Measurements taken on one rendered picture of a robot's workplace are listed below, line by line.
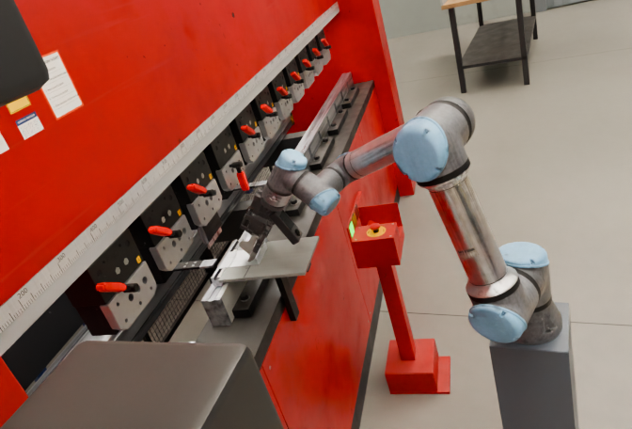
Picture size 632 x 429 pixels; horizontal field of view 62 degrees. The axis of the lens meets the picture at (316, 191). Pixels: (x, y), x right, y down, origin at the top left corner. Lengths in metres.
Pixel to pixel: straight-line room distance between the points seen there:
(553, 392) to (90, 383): 1.31
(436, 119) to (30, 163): 0.75
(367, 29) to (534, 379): 2.46
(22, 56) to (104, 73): 1.02
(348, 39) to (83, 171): 2.56
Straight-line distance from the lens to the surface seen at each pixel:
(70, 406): 0.31
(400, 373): 2.33
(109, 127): 1.21
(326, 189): 1.34
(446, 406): 2.34
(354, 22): 3.44
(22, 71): 0.22
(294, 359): 1.68
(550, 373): 1.47
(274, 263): 1.51
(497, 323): 1.22
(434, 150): 1.03
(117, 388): 0.30
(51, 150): 1.08
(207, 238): 1.52
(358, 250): 1.94
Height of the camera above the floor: 1.77
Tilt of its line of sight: 25 degrees down
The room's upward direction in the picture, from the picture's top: 17 degrees counter-clockwise
